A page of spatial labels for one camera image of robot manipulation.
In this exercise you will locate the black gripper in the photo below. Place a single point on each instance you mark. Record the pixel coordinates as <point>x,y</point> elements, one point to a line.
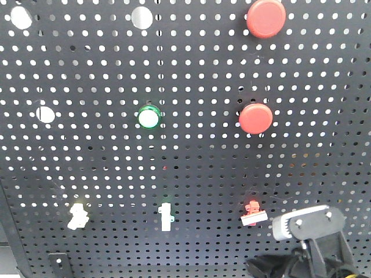
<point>327,256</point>

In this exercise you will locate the red white toggle switch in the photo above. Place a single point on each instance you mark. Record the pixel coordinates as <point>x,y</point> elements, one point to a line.
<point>253,214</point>

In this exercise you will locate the yellow white toggle switch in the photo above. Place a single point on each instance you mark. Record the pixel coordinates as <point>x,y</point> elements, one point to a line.
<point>79,217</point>

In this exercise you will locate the lower red push button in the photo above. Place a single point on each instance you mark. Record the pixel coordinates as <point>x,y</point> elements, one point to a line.
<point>255,118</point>

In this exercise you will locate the red push button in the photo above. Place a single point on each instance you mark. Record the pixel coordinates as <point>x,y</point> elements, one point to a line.
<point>255,118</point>
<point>266,18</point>

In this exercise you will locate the black perforated pegboard panel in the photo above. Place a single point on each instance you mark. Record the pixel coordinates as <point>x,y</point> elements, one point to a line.
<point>74,75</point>

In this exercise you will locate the green illuminated push button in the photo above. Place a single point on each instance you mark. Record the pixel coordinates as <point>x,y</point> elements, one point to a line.
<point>149,116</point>

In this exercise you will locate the upper red push button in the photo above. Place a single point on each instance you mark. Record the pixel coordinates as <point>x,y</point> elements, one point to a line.
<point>266,18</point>

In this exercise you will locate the green white toggle switch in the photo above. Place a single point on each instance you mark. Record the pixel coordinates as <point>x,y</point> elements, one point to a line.
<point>166,218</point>

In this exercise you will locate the left black clamp bracket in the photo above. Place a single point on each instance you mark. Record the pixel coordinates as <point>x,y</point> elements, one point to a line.
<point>60,265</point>

